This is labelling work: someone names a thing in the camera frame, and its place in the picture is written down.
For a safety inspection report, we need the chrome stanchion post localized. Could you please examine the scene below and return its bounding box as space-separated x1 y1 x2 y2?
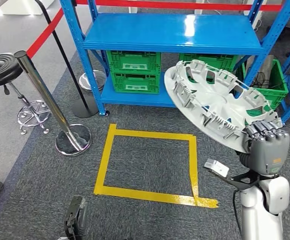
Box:
14 50 92 157
79 69 107 92

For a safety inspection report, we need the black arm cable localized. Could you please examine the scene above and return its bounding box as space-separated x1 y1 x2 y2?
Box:
232 189 243 236

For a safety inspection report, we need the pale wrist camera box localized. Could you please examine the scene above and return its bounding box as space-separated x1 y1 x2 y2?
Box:
204 158 230 179

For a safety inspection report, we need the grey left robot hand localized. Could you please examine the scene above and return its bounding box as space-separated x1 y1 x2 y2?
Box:
63 195 88 240

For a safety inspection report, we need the black stool chrome base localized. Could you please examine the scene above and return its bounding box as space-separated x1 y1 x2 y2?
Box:
0 52 52 136

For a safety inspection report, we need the white platform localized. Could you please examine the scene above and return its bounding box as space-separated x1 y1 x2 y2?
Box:
0 0 56 16

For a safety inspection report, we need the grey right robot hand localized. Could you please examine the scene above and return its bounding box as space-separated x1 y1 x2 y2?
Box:
242 119 290 177

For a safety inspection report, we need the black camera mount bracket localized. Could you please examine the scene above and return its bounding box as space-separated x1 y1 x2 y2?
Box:
203 167 273 191

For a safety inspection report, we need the black cable bundle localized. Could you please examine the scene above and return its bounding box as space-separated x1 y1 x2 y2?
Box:
252 71 271 90

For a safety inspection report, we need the grey plastic wheel cover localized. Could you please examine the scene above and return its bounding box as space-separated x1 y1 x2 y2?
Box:
164 59 283 154

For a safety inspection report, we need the black stanchion post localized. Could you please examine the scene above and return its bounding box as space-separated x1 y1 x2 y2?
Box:
34 0 100 119

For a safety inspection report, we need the grey crumpled cover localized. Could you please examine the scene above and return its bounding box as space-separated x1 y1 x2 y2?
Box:
256 54 276 88

